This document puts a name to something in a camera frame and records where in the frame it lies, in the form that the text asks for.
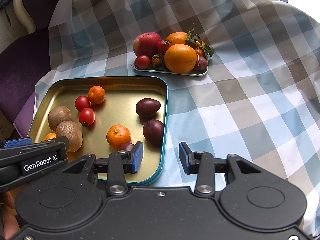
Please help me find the dark purple plum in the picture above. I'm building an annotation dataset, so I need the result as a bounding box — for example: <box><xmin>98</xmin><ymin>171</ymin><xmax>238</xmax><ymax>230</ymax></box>
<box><xmin>143</xmin><ymin>119</ymin><xmax>164</xmax><ymax>145</ymax></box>

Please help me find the red tomato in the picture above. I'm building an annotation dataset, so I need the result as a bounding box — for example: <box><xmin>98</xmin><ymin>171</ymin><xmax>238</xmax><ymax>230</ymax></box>
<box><xmin>78</xmin><ymin>107</ymin><xmax>95</xmax><ymax>127</ymax></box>
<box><xmin>75</xmin><ymin>95</ymin><xmax>91</xmax><ymax>112</ymax></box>

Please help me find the large brown kiwi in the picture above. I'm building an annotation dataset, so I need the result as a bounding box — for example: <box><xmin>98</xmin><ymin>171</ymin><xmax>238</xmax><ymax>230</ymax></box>
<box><xmin>56</xmin><ymin>121</ymin><xmax>83</xmax><ymax>152</ymax></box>

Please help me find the person's left hand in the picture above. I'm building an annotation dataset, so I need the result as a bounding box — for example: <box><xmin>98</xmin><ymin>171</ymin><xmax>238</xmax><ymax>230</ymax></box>
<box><xmin>1</xmin><ymin>192</ymin><xmax>20</xmax><ymax>239</ymax></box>

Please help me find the gold metal tin tray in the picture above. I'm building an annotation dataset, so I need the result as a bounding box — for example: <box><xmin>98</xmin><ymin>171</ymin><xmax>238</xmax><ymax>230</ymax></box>
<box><xmin>28</xmin><ymin>76</ymin><xmax>169</xmax><ymax>186</ymax></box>

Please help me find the purple velvet ornate chair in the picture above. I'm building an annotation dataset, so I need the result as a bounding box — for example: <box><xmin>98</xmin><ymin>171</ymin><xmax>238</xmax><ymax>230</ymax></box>
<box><xmin>1</xmin><ymin>0</ymin><xmax>58</xmax><ymax>134</ymax></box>

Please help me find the checkered blue brown tablecloth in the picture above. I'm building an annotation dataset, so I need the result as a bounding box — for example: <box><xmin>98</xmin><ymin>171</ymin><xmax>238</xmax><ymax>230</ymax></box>
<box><xmin>35</xmin><ymin>0</ymin><xmax>319</xmax><ymax>236</ymax></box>

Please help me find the light green fruit plate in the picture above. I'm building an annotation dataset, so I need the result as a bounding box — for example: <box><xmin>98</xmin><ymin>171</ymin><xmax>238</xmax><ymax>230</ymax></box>
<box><xmin>132</xmin><ymin>54</ymin><xmax>209</xmax><ymax>77</ymax></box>

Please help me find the plum on plate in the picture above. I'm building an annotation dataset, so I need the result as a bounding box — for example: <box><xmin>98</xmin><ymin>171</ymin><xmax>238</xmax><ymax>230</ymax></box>
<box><xmin>193</xmin><ymin>56</ymin><xmax>208</xmax><ymax>72</ymax></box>

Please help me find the cherry tomato on plate front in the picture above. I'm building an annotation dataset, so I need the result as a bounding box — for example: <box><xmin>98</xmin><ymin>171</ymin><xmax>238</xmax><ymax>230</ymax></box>
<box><xmin>135</xmin><ymin>55</ymin><xmax>151</xmax><ymax>70</ymax></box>

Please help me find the large front orange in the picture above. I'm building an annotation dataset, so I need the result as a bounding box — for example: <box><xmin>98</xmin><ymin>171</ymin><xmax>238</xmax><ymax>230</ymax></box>
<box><xmin>164</xmin><ymin>44</ymin><xmax>197</xmax><ymax>74</ymax></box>

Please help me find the large orange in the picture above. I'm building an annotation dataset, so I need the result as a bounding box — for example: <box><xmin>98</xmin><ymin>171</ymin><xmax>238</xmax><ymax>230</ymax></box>
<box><xmin>166</xmin><ymin>31</ymin><xmax>189</xmax><ymax>46</ymax></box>
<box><xmin>164</xmin><ymin>44</ymin><xmax>197</xmax><ymax>74</ymax></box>

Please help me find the small mandarin plate front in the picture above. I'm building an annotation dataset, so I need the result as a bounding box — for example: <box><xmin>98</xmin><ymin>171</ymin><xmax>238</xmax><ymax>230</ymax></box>
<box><xmin>151</xmin><ymin>54</ymin><xmax>164</xmax><ymax>68</ymax></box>

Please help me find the small mandarin with leaves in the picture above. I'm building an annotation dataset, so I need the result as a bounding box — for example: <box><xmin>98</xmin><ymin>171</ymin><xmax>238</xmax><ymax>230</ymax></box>
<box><xmin>195</xmin><ymin>48</ymin><xmax>206</xmax><ymax>57</ymax></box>

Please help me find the red apple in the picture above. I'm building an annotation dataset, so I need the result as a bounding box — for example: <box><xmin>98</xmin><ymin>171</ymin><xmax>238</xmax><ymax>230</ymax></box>
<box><xmin>132</xmin><ymin>32</ymin><xmax>162</xmax><ymax>57</ymax></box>

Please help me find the tomato on plate middle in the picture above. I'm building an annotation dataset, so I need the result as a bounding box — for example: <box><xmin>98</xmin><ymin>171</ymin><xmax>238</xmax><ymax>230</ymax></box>
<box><xmin>157</xmin><ymin>40</ymin><xmax>172</xmax><ymax>56</ymax></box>

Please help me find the large back orange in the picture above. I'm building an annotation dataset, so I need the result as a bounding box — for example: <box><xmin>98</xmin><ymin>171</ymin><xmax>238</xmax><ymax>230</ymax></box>
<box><xmin>166</xmin><ymin>31</ymin><xmax>189</xmax><ymax>46</ymax></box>

